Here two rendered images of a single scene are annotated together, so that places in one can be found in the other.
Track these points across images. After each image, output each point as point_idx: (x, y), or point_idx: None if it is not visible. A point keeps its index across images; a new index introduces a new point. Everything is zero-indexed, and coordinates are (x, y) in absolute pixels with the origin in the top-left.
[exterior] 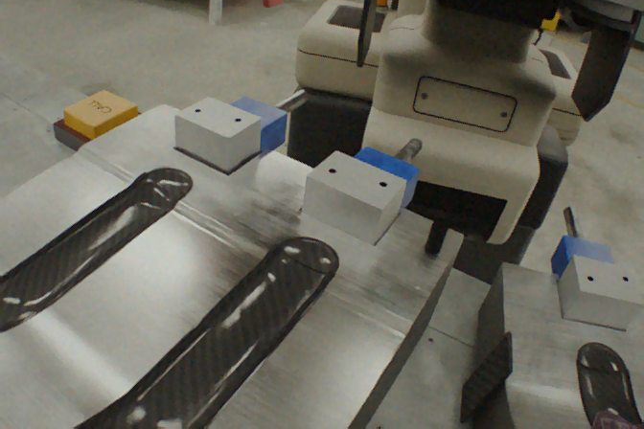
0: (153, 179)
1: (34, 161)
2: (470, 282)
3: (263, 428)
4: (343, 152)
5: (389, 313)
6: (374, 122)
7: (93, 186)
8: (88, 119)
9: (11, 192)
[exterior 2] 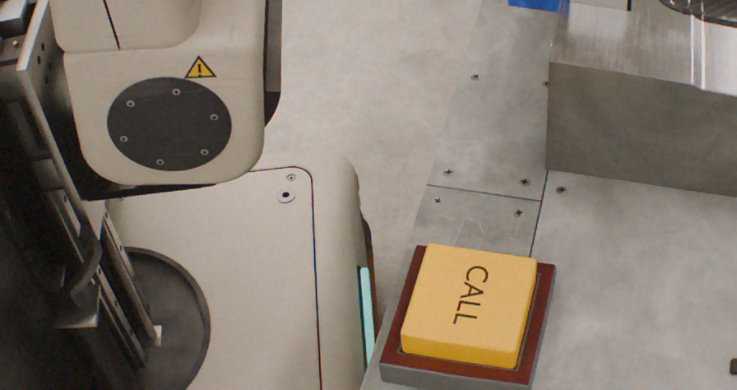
0: (679, 9)
1: (605, 384)
2: None
3: None
4: (2, 294)
5: None
6: (226, 34)
7: (726, 44)
8: (521, 280)
9: (689, 350)
